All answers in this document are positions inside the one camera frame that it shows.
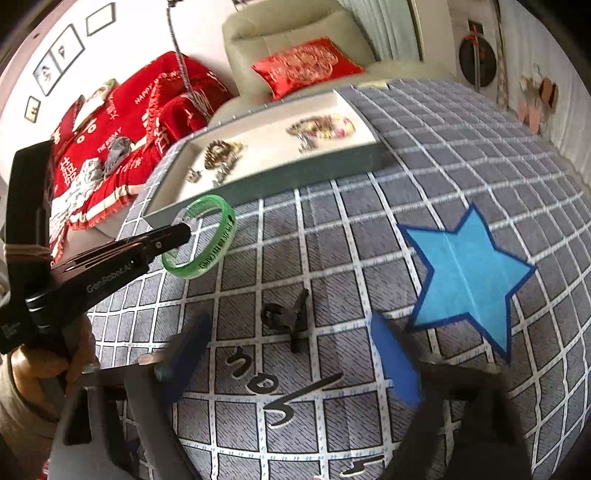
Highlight red embroidered cushion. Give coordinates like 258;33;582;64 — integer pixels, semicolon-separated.
252;37;368;102

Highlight grey checked tablecloth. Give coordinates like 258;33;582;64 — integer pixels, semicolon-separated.
46;78;591;480

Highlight person's left forearm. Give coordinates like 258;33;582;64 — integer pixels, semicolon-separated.
0;364;63;446

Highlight green translucent bangle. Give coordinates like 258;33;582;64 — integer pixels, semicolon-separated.
161;195;237;280

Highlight white sofa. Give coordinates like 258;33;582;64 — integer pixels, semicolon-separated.
65;215;141;241

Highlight blue paper star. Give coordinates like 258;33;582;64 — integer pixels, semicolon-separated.
399;203;539;366

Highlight hanging wall ornaments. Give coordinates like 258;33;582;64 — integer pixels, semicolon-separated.
517;64;560;136

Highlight grey jewelry tray beige lining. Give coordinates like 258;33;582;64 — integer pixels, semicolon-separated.
141;88;389;232

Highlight black round wall disc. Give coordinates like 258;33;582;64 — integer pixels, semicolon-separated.
457;34;499;86

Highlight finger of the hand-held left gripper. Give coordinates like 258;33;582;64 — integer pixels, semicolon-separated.
131;220;193;263

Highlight black picture frame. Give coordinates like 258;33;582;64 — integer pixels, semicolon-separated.
33;51;64;97
23;95;42;125
85;2;116;37
48;24;86;75

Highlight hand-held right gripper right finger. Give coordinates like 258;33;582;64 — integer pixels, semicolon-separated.
369;311;542;480

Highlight red printed blanket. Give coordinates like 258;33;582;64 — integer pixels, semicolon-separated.
48;51;234;232

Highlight hanging braided cable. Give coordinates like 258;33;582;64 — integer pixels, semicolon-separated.
166;0;209;117

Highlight pink pastel bead bracelet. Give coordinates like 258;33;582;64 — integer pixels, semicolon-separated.
323;115;356;140

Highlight person's left hand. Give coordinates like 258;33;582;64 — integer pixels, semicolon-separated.
9;316;156;407

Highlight pale pleated curtain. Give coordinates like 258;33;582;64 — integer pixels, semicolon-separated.
339;0;424;64

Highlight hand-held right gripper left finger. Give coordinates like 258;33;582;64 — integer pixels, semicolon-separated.
46;310;216;480

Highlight grey knit cloth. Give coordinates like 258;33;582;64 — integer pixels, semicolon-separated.
81;136;136;186

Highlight brown bead bracelet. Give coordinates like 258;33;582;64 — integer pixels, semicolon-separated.
203;141;232;169

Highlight red satin pillow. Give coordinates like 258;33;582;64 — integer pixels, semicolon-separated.
154;95;211;145

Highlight light green armchair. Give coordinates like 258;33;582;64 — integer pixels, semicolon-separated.
208;0;451;133

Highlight white green pillow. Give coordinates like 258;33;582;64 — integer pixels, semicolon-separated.
71;79;117;133

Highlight silver hair clip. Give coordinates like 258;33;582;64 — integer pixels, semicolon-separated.
211;161;242;186

